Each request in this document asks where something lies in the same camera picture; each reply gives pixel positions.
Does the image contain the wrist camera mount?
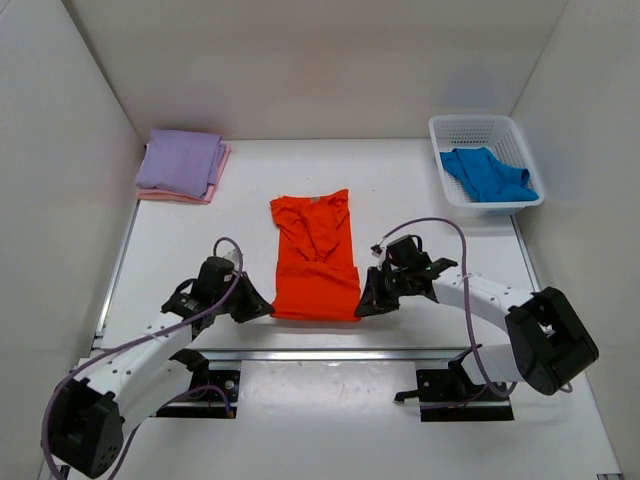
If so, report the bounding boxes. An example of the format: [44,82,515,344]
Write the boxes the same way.
[370,240,390,270]
[222,249,244,268]

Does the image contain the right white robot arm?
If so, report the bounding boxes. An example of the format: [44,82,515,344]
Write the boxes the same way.
[355,235,599,401]

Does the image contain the folded pink t-shirt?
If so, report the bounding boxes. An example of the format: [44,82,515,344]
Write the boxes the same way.
[136,143,231,205]

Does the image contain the blue t-shirt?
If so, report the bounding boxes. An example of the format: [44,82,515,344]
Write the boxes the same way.
[440,147,539,203]

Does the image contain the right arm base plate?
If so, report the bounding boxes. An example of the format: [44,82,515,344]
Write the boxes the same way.
[394,348,515,423]

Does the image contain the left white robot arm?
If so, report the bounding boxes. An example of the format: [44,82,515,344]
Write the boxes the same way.
[43,256,274,479]

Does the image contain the orange t-shirt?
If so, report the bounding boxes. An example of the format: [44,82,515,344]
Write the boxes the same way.
[270,189,361,323]

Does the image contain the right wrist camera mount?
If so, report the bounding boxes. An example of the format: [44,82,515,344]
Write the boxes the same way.
[370,240,390,270]

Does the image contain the folded purple t-shirt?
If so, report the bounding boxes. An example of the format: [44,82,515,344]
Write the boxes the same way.
[135,129,225,198]

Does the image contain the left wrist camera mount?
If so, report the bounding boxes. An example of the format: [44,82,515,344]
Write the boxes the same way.
[222,249,244,268]

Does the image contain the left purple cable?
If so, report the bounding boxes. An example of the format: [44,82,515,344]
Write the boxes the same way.
[40,236,245,480]

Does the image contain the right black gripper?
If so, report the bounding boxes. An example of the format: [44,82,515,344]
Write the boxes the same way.
[355,266,412,319]

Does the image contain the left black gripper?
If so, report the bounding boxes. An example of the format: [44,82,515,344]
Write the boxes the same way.
[216,269,274,322]

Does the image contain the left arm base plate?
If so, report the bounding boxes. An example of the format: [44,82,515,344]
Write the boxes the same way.
[155,349,241,420]

